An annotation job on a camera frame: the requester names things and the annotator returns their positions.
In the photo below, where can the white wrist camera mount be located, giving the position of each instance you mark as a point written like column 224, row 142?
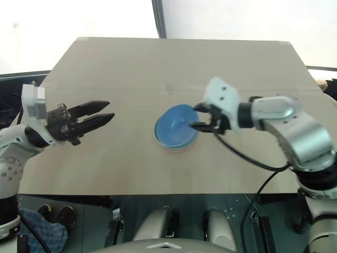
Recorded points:
column 223, row 100
column 35, row 105

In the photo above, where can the grey background pillar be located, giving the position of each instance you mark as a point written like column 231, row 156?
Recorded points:
column 159, row 18

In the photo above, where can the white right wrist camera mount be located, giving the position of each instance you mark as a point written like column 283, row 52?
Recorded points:
column 223, row 100

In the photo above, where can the blue bowl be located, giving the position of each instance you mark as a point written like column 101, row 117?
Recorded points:
column 175, row 126

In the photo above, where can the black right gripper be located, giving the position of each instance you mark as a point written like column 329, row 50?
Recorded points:
column 219, row 121

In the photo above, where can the silver right robot thigh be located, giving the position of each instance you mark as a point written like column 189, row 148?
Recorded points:
column 221, row 226

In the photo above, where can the silver left robot thigh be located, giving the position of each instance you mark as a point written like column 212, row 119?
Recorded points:
column 154, row 224

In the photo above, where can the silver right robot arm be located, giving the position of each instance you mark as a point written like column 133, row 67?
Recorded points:
column 297, row 131

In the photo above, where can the silver robot thigh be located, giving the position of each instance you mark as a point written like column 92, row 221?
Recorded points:
column 154, row 224
column 221, row 226

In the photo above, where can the blue plaid cloth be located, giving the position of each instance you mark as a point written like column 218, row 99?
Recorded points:
column 42, row 232

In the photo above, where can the beige object beside table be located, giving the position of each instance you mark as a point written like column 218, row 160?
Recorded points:
column 321, row 84

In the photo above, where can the green bowl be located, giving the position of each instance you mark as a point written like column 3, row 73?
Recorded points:
column 173, row 149

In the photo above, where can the silver robot torso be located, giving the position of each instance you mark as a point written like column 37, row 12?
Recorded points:
column 166, row 245

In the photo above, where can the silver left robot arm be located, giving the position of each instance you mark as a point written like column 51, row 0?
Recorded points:
column 11, row 147

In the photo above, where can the dark shoe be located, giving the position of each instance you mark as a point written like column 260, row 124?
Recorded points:
column 45, row 212
column 66, row 214

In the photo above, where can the pink bowl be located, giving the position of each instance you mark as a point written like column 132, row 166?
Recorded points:
column 181, row 151

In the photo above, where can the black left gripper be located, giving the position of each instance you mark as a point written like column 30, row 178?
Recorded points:
column 61, row 124

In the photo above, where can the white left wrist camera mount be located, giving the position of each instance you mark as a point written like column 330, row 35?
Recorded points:
column 35, row 105

